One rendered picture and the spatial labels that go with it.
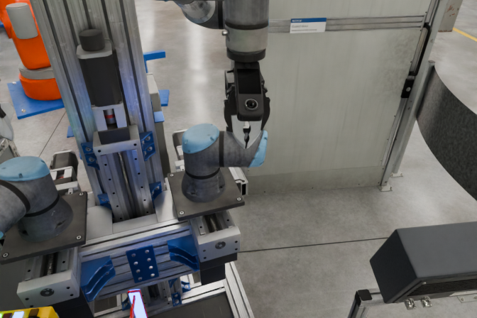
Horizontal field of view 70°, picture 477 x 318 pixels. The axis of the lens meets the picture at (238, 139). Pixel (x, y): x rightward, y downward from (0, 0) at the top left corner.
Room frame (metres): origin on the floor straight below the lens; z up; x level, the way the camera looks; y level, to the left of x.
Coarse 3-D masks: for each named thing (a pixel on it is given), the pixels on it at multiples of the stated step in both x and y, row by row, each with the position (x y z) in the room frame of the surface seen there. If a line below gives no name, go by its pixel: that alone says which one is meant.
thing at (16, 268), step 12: (0, 156) 1.15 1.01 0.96; (12, 156) 1.22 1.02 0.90; (0, 252) 0.89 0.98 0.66; (0, 264) 0.86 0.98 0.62; (12, 264) 0.91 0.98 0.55; (24, 264) 0.97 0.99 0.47; (0, 276) 0.83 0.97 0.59; (12, 276) 0.88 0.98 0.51; (0, 288) 0.80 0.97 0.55; (12, 288) 0.85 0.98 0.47; (0, 300) 0.77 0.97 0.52; (12, 300) 0.81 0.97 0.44
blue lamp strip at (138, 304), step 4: (136, 292) 0.40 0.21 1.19; (132, 296) 0.39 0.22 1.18; (136, 296) 0.40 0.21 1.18; (140, 296) 0.40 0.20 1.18; (132, 300) 0.39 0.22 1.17; (136, 300) 0.40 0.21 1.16; (140, 300) 0.40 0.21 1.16; (136, 304) 0.40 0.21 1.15; (140, 304) 0.40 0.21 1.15; (136, 308) 0.39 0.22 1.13; (140, 308) 0.40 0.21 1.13; (136, 312) 0.39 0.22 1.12; (140, 312) 0.40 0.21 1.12; (144, 312) 0.40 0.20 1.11; (136, 316) 0.39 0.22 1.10; (140, 316) 0.39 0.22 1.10; (144, 316) 0.40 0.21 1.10
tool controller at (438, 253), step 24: (408, 240) 0.48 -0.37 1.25; (432, 240) 0.48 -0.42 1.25; (456, 240) 0.48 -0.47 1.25; (384, 264) 0.50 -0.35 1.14; (408, 264) 0.44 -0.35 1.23; (432, 264) 0.43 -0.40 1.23; (456, 264) 0.43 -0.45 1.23; (384, 288) 0.47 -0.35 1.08; (408, 288) 0.42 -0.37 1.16; (432, 288) 0.43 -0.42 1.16; (456, 288) 0.44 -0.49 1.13
